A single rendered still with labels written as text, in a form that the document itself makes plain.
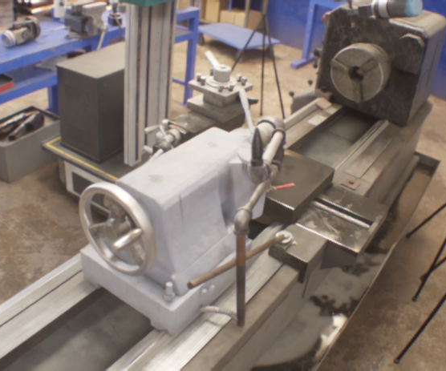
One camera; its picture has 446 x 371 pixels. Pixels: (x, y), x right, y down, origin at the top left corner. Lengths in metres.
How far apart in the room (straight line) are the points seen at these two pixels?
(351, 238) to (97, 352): 0.81
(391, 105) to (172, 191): 1.55
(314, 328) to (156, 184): 0.97
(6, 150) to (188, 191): 2.19
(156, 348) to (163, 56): 1.86
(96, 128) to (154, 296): 1.66
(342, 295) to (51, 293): 1.17
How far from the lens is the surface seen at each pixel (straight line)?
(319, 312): 1.91
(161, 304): 1.13
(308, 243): 1.44
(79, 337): 1.34
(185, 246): 1.13
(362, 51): 2.18
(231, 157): 1.23
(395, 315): 2.60
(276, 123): 1.50
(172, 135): 1.59
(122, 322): 1.37
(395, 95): 2.40
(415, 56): 2.27
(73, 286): 1.32
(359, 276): 2.12
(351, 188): 1.74
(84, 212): 1.12
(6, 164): 3.22
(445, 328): 2.67
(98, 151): 2.75
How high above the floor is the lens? 1.77
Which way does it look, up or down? 32 degrees down
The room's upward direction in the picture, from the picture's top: 6 degrees clockwise
